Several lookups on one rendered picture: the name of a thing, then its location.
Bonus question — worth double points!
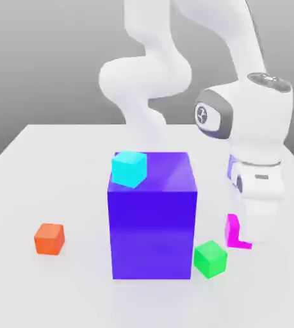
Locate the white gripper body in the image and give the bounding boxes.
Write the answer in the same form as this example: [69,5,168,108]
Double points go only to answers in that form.
[234,163,285,202]

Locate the small magenta cube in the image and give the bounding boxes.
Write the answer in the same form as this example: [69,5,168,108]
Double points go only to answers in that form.
[224,213,253,250]

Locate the small green cube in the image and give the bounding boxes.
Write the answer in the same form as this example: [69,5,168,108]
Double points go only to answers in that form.
[193,240,228,279]

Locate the small cyan cube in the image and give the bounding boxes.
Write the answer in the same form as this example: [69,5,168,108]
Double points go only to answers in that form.
[111,151,148,190]

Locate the small orange cube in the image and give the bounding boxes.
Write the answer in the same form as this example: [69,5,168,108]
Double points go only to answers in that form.
[33,222,65,256]

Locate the large purple box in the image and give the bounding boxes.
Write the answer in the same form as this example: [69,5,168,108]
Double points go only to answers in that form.
[107,151,198,280]

